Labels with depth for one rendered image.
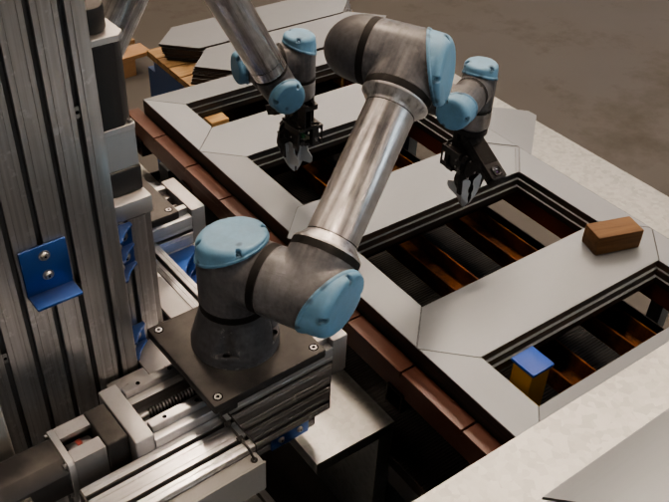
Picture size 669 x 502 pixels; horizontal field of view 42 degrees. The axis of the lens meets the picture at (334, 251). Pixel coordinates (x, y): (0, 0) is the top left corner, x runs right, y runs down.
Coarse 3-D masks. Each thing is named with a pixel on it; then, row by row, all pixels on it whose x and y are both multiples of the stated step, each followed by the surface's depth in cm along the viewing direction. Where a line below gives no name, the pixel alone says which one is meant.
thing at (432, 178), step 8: (424, 160) 228; (400, 168) 225; (408, 168) 225; (416, 168) 225; (424, 168) 225; (432, 168) 225; (416, 176) 222; (424, 176) 222; (432, 176) 222; (440, 176) 222; (424, 184) 219; (432, 184) 219; (440, 184) 220; (440, 192) 217; (448, 192) 217; (448, 200) 214
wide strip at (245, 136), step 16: (320, 96) 254; (336, 96) 255; (352, 96) 255; (320, 112) 247; (336, 112) 247; (352, 112) 248; (224, 128) 237; (240, 128) 238; (256, 128) 238; (272, 128) 238; (320, 128) 239; (208, 144) 231; (224, 144) 231; (240, 144) 231; (256, 144) 231; (272, 144) 232
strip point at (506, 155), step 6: (492, 150) 234; (498, 150) 234; (504, 150) 234; (510, 150) 234; (498, 156) 231; (504, 156) 231; (510, 156) 232; (504, 162) 229; (510, 162) 229; (510, 168) 227
